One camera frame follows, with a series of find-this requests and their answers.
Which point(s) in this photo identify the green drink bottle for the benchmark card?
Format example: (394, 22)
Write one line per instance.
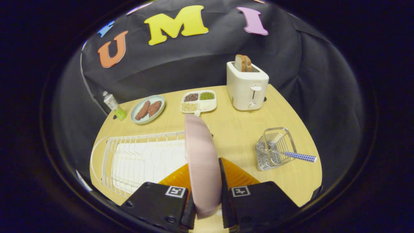
(113, 105)

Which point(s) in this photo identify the brown meat patty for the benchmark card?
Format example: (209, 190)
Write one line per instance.
(142, 110)
(154, 108)

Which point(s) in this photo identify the black backdrop cloth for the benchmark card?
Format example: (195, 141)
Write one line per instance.
(194, 64)

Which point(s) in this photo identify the pale green plate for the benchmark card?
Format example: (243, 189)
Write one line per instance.
(145, 120)

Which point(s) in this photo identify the white divided tray with grains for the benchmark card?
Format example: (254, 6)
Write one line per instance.
(207, 105)

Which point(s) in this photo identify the pink plate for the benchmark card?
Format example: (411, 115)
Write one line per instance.
(202, 161)

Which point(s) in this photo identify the brown bread slice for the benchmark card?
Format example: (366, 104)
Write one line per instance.
(248, 63)
(239, 63)

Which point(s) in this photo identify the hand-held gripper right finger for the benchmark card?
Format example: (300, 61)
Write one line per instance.
(226, 207)

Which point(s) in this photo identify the white toaster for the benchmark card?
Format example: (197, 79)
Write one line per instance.
(245, 90)

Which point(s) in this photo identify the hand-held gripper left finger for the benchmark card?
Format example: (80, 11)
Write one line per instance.
(152, 204)

